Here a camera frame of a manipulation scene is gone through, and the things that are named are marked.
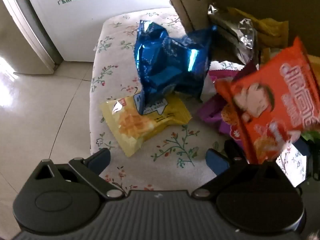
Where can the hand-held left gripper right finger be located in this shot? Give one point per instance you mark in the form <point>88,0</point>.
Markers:
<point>217,165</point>

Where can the yellow snack packet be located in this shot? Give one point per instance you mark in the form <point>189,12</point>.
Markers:
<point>130,127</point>

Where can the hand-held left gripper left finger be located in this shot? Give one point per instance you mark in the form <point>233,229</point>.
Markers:
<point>98,162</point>

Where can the floral tablecloth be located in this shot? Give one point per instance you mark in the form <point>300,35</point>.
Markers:
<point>162,142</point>

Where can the orange snack packet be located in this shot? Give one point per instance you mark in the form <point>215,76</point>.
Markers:
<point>275,100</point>

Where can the white and silver refrigerator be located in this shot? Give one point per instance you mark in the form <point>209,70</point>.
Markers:
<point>100,30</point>

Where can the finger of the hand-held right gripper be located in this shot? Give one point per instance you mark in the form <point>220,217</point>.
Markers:
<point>312,160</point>
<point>231,148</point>

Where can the blue foil snack bag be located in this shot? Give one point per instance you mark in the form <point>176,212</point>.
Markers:
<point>170,65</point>

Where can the silver foil snack packet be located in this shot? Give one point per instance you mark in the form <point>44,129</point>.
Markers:
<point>232,30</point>

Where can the purple snack packet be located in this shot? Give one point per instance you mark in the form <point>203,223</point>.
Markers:
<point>212,107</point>

